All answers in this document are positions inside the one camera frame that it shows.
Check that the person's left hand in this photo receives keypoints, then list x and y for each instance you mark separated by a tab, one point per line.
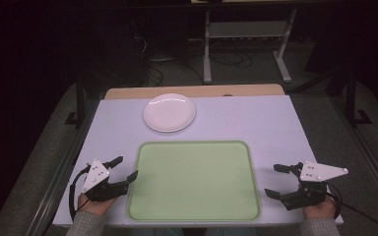
93	206

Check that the wooden table board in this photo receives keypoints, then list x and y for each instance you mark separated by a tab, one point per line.
193	91

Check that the green rectangular tray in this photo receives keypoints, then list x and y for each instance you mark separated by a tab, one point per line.
193	182

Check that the white metal desk frame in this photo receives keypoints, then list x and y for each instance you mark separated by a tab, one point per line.
246	30

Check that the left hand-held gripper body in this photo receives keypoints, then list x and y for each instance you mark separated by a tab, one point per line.
95	175

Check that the person's right hand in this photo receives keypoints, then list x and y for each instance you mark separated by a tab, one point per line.
320	210

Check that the black metal stand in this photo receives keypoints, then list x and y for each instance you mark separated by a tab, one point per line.
351	98

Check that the white round plate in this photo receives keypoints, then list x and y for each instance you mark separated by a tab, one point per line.
169	112

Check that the aluminium frame rail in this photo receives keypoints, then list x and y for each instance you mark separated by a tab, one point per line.
57	182
369	154

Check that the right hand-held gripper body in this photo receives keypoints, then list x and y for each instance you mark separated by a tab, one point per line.
318	172

